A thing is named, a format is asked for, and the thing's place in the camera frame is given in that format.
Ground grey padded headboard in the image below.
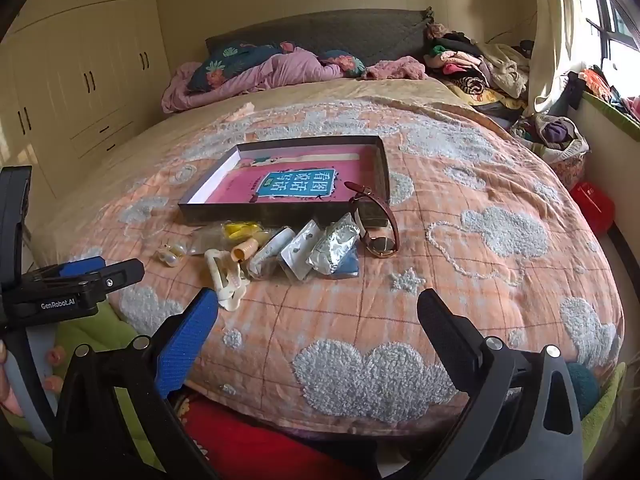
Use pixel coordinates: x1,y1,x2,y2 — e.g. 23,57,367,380
205,7,433,68

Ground person's left hand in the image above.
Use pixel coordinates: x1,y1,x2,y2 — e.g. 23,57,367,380
0,340,67,417

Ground red cloth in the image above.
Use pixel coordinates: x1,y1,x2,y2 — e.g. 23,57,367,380
182,395,381,480

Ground pink fuzzy garment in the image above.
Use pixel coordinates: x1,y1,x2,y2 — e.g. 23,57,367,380
362,56,430,82

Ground brown strap wristwatch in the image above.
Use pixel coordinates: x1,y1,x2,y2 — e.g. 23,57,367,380
344,181,401,259

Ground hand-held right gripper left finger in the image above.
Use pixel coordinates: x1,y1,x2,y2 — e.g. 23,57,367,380
52,287,221,480

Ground orange spiral hair tie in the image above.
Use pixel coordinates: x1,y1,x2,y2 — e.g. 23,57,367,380
231,240,262,262

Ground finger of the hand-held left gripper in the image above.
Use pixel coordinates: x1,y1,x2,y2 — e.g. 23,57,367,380
20,256,107,282
65,259,146,302

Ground pink book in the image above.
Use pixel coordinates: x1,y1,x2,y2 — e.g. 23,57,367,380
200,144,375,207

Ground red box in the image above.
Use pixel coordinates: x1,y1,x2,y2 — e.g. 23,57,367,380
569,182,616,235

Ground purple quilt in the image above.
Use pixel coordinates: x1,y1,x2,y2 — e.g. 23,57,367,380
161,47,351,113

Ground white hair claw clip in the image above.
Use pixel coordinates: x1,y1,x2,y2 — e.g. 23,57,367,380
204,247,248,312

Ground long white card packet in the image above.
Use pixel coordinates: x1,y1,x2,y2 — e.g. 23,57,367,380
247,226,297,281

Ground window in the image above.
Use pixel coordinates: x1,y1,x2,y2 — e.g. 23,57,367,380
575,0,640,96

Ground white earring card in bag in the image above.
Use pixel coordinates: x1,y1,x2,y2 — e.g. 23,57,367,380
280,219,323,282

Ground beige bed sheet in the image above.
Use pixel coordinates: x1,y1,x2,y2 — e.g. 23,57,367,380
30,77,501,261

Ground clothes on window sill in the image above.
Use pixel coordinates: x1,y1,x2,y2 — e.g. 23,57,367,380
567,65,640,123

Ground dark floral pillow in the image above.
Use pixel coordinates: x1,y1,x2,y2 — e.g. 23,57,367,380
187,42,286,92
320,50,366,78

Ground yellow ring in clear bag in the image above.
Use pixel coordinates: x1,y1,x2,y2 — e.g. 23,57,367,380
192,220,271,252

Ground green sill mat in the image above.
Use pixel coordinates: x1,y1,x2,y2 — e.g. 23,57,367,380
582,92,640,145

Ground black hanging pouch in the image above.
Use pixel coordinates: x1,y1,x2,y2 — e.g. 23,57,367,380
566,72,587,111

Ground green garment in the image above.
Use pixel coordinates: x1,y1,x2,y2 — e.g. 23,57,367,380
55,300,168,471

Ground teal cloth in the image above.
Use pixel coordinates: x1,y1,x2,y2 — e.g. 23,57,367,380
565,362,601,418

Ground cream wardrobe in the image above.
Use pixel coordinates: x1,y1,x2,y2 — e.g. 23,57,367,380
0,0,173,201

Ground cream curtain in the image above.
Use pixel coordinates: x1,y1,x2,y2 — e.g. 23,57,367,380
527,0,588,116

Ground silver foil packet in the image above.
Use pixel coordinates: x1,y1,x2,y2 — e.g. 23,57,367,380
307,211,362,277

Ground pile of clothes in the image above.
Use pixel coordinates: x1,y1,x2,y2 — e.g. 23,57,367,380
424,20,538,113

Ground patterned bag of clothes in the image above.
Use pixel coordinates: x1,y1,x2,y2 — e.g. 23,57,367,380
510,112,591,188

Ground shallow grey cardboard box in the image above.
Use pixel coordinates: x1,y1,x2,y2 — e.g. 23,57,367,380
177,135,391,229

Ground white pearl hair accessory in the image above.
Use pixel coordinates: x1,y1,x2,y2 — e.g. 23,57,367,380
157,243,187,264

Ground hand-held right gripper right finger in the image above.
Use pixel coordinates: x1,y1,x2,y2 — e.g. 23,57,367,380
416,287,586,480

